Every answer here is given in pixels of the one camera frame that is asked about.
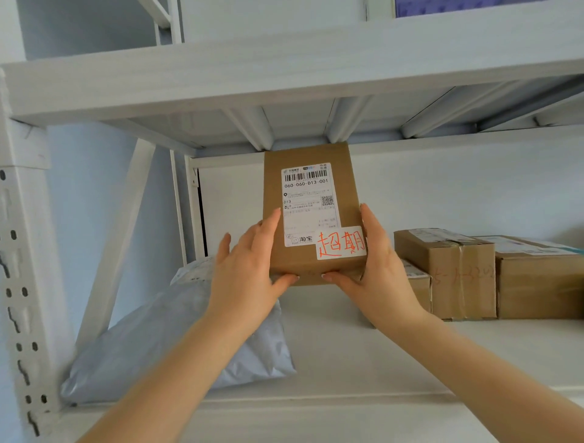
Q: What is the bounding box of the person's right hand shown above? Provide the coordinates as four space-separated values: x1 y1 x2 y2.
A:
322 203 429 330

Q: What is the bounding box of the person's left hand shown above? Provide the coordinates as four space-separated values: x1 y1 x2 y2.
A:
207 208 300 328

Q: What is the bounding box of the brown cardboard box white label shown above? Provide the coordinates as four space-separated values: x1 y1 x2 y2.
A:
264 141 368 287

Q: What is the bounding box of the person's left forearm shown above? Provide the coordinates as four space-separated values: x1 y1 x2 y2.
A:
75 312 258 443

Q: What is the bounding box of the person's right forearm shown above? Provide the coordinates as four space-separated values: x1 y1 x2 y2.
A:
374 308 584 443

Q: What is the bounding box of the small brown cardboard box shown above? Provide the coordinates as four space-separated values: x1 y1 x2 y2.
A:
401 259 433 315

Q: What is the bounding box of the taped brown cardboard box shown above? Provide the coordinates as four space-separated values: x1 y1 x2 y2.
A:
394 228 497 321

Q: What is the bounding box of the grey plastic mailer bag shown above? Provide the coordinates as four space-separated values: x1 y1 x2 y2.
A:
59 256 297 405

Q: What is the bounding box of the large brown cardboard box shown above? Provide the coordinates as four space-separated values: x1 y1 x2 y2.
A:
472 235 584 320

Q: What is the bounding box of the white metal shelving rack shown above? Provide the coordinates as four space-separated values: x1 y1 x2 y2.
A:
0 0 584 443

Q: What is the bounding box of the purple blue parcel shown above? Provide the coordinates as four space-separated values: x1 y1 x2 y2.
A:
395 0 584 19

